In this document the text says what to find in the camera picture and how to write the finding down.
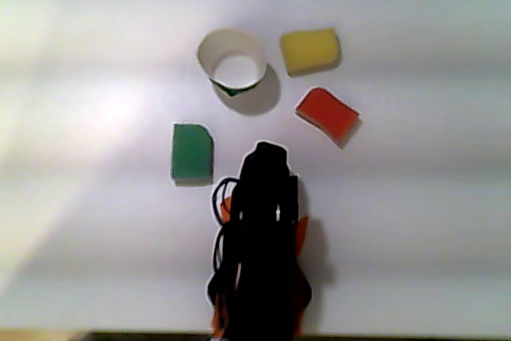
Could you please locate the red sponge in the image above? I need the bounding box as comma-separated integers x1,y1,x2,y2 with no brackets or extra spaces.
294,87,360,149

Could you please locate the green sponge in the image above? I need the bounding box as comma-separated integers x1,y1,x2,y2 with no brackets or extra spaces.
170,121,216,187

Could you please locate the yellow sponge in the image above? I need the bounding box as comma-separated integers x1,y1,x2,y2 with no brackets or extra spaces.
279,27,342,77

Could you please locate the white paper cup green band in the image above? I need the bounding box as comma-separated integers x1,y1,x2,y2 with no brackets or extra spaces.
196,28,267,98

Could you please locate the black cable bundle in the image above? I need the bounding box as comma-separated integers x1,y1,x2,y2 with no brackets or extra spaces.
209,176,241,283

